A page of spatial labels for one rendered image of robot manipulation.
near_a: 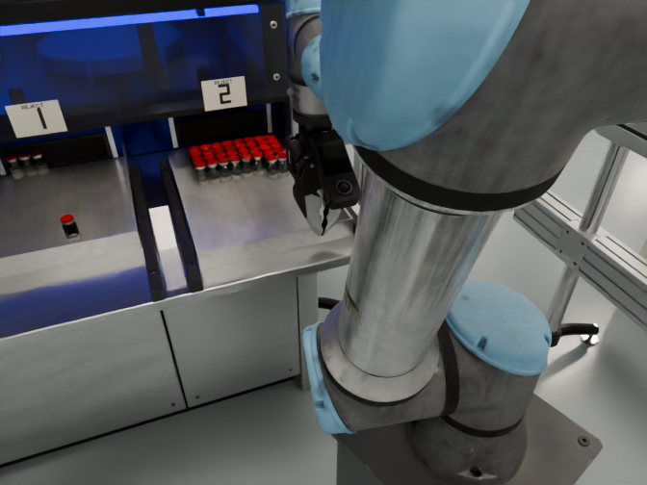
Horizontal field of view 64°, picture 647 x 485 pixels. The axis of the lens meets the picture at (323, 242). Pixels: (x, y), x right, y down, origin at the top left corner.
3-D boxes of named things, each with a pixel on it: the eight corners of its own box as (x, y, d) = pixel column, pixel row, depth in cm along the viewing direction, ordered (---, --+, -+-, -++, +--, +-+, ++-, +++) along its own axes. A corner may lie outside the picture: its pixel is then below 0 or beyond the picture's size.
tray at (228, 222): (170, 169, 106) (168, 154, 104) (292, 149, 113) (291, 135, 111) (199, 270, 81) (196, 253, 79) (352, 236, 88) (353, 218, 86)
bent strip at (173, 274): (155, 237, 88) (148, 208, 84) (173, 233, 88) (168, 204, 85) (167, 290, 77) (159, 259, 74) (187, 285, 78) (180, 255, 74)
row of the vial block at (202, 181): (196, 182, 102) (193, 162, 99) (283, 166, 107) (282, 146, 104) (198, 188, 100) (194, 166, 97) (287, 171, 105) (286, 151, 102)
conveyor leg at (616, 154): (525, 336, 177) (597, 128, 131) (546, 328, 180) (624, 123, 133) (542, 354, 170) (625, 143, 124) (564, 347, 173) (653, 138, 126)
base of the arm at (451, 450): (546, 439, 68) (568, 393, 62) (477, 517, 60) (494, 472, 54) (453, 369, 77) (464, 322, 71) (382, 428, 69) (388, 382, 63)
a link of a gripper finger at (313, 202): (311, 219, 88) (311, 172, 82) (323, 239, 83) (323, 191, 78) (294, 223, 87) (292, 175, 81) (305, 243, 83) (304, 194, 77)
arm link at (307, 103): (354, 83, 68) (296, 91, 66) (352, 115, 71) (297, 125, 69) (333, 65, 74) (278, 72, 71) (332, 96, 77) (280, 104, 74)
